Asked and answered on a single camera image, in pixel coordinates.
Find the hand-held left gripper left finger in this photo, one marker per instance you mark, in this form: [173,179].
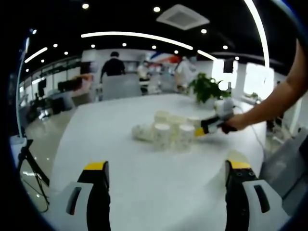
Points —
[96,199]

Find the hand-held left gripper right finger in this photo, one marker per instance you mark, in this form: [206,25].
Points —
[237,197]

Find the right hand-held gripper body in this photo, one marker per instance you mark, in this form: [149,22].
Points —
[226,107]

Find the cluster of white paper cups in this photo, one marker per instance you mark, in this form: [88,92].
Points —
[161,134]

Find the person's right hand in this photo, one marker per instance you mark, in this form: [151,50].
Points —
[239,121]

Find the green potted plant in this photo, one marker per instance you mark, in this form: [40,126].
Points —
[204,89]

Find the black hanging monitor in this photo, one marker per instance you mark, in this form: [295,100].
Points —
[228,65]

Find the white table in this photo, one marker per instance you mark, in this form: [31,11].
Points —
[144,180]

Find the long ceiling light strip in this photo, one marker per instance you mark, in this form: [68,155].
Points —
[120,34]
[261,36]
[207,55]
[36,55]

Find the black tripod stand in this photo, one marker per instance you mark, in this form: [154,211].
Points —
[31,163]

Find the white ceiling air vent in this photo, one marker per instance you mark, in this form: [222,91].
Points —
[183,16]

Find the group of round ceiling downlights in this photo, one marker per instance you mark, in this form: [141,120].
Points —
[156,9]

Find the black desk monitor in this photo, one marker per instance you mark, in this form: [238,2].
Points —
[42,85]

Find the white vertical light bar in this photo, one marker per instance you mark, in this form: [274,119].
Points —
[26,47]

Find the wall screen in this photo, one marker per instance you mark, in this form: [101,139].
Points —
[86,68]

